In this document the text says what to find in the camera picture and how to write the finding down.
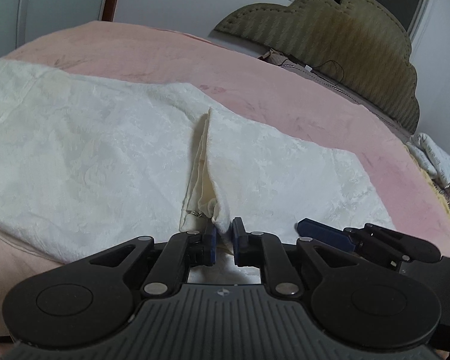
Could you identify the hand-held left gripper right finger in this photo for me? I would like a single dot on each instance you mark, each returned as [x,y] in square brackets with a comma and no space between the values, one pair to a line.
[237,243]

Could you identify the floral quilt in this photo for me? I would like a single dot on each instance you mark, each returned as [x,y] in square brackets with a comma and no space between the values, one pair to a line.
[435,161]

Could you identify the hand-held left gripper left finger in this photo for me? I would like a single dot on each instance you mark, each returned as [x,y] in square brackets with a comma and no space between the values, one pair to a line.
[210,245]

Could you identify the pink blanket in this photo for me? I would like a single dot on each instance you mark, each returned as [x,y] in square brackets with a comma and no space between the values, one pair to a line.
[285,105]

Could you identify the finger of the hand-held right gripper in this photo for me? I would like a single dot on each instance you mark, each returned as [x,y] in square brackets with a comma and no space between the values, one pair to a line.
[397,245]
[322,234]

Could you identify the olive green headboard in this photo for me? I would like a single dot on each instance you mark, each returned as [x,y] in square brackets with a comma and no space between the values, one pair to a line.
[341,33]

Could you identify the white pants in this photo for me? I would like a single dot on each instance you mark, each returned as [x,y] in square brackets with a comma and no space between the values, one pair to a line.
[97,157]

